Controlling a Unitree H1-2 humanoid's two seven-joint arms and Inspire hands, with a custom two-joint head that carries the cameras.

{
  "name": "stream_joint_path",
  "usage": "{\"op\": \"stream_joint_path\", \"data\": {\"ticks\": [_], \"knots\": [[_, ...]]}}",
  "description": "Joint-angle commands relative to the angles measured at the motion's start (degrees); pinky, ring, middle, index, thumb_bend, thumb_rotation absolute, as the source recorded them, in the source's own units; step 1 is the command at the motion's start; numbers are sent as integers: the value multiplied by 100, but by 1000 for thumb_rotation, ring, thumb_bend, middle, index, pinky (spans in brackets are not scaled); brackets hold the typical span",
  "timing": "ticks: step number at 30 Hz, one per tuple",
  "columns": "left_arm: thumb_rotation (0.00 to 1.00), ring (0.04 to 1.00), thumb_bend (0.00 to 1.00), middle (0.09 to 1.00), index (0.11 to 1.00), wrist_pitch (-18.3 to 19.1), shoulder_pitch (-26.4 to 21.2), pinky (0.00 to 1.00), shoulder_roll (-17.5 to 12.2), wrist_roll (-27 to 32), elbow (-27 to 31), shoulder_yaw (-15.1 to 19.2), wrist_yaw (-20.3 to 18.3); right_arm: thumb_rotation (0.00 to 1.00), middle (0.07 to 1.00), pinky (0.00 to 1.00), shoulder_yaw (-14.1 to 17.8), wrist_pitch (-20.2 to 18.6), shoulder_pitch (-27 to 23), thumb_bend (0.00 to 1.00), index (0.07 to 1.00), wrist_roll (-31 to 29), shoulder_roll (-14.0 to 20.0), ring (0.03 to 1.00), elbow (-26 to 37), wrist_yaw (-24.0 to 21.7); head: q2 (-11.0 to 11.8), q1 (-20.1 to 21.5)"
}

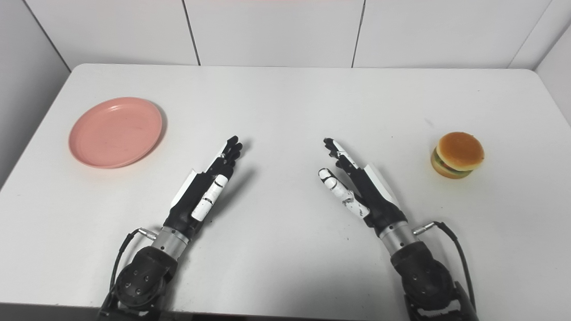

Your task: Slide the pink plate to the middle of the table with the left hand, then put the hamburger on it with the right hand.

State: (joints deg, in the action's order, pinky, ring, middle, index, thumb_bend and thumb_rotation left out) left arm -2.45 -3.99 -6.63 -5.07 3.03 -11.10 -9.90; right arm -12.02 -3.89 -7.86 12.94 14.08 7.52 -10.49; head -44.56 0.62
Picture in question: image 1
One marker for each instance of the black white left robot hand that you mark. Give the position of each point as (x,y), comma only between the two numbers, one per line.
(192,200)

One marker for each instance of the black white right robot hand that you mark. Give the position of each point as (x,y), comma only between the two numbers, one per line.
(377,200)

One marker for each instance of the toy hamburger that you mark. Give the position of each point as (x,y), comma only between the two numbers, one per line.
(459,151)

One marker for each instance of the pink round plate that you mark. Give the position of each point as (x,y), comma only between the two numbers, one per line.
(115,132)

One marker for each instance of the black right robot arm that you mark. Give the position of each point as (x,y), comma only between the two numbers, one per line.
(424,276)

